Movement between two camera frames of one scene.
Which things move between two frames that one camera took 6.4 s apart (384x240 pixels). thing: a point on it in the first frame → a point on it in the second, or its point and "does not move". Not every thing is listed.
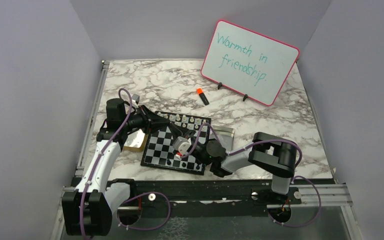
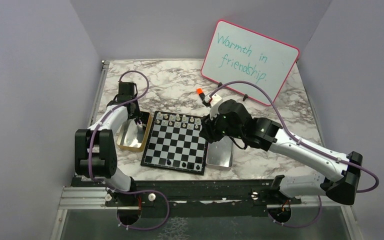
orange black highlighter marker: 203,96 does not move
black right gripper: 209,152 → 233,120
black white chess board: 159,151 does not move
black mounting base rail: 213,198 does not move
